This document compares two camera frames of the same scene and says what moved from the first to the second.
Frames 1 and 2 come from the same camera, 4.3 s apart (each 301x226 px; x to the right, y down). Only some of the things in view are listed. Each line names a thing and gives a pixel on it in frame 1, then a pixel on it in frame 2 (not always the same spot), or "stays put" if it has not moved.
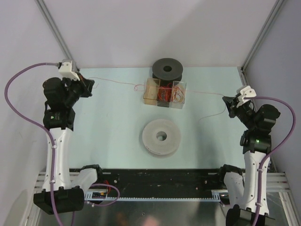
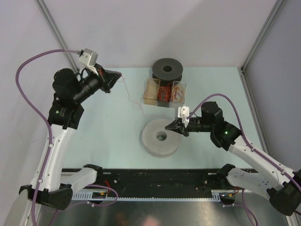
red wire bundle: (164, 92) stays put
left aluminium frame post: (54, 28) stays put
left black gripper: (86, 86) to (106, 78)
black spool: (168, 70) stays put
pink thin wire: (186, 90) to (129, 95)
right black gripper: (233, 101) to (177, 126)
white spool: (166, 147) stays put
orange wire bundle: (178, 94) stays put
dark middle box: (164, 93) stays put
